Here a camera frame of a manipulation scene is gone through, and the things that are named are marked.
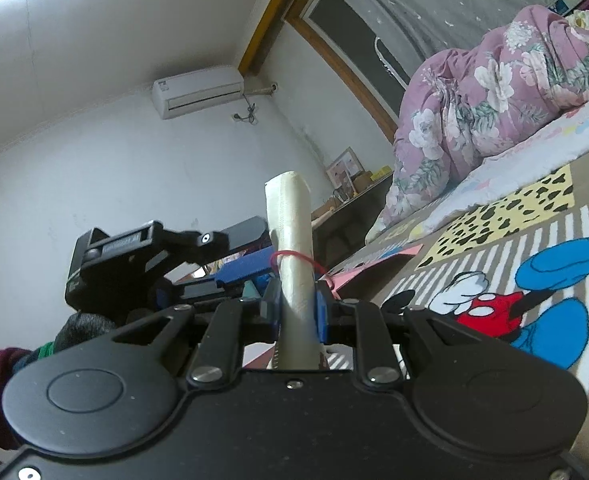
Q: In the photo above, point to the person's left hand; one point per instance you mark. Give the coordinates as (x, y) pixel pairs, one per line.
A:
(82, 330)

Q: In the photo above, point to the white air conditioner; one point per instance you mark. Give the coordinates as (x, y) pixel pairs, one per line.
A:
(199, 87)

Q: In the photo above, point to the small cardboard box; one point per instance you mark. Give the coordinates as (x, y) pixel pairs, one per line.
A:
(362, 182)

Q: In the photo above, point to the purple floral quilt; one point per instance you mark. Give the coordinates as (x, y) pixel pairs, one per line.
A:
(474, 100)

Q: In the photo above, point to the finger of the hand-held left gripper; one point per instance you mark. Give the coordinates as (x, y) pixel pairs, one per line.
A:
(244, 267)
(244, 232)

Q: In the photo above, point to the red rubber band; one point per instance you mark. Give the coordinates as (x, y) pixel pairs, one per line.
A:
(294, 253)

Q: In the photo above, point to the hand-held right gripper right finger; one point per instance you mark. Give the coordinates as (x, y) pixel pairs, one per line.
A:
(323, 315)

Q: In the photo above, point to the yellow box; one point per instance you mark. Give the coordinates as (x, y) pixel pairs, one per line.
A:
(382, 172)

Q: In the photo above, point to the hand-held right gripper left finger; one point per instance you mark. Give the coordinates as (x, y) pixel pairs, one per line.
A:
(273, 310)

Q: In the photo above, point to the cream printed shopping bag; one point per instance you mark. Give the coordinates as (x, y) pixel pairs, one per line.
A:
(289, 220)

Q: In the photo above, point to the window with wooden frame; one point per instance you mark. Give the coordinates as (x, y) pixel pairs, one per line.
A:
(344, 25)

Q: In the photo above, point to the grey curtain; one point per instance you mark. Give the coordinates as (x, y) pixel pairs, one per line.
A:
(424, 0)

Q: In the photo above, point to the dark desk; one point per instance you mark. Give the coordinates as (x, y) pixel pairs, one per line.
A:
(344, 220)

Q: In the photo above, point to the white patterned cloth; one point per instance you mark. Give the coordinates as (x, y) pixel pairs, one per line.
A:
(581, 19)

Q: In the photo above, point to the picture frame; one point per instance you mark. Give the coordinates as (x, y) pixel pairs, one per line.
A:
(344, 167)

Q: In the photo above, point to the cartoon printed blanket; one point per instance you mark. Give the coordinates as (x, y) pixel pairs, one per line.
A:
(549, 220)

